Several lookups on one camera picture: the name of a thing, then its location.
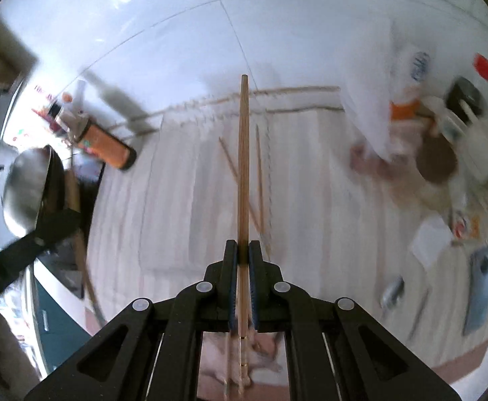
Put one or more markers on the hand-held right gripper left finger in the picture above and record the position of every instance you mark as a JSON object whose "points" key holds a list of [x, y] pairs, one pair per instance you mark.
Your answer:
{"points": [[233, 284]]}

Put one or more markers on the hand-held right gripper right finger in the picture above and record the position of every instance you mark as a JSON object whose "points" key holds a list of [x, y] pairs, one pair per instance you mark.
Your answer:
{"points": [[254, 284]]}

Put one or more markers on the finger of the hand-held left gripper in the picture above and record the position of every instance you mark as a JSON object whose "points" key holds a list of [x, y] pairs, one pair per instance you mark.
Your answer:
{"points": [[39, 238]]}

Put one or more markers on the steel wok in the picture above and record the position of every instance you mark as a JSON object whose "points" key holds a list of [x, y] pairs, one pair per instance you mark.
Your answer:
{"points": [[26, 188]]}

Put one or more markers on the striped white tablecloth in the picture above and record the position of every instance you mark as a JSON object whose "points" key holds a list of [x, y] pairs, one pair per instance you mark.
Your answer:
{"points": [[164, 217]]}

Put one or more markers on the orange bottle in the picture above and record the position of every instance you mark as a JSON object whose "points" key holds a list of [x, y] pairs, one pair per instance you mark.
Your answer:
{"points": [[106, 146]]}

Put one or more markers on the thin wooden chopstick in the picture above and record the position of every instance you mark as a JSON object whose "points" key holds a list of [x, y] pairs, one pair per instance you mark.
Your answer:
{"points": [[232, 169]]}

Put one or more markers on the dark sauce bottle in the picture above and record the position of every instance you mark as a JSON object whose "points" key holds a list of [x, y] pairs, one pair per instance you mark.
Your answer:
{"points": [[57, 112]]}

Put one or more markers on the small metal can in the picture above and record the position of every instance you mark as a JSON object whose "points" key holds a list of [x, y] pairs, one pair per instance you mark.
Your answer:
{"points": [[392, 291]]}

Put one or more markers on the white paper sheet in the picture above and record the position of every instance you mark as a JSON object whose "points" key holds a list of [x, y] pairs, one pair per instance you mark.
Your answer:
{"points": [[430, 240]]}

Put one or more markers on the white plastic bag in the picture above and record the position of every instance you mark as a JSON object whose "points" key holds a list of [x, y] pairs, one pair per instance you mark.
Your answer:
{"points": [[377, 104]]}

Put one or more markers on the brown bowl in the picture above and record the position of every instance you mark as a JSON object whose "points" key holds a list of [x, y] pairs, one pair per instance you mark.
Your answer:
{"points": [[435, 159]]}

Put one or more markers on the blue phone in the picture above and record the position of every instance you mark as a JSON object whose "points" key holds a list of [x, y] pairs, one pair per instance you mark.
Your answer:
{"points": [[480, 288]]}

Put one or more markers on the black box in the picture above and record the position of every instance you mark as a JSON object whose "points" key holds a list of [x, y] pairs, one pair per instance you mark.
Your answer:
{"points": [[464, 96]]}

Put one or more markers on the red lid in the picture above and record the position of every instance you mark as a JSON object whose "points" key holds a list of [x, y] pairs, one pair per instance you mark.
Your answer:
{"points": [[484, 67]]}

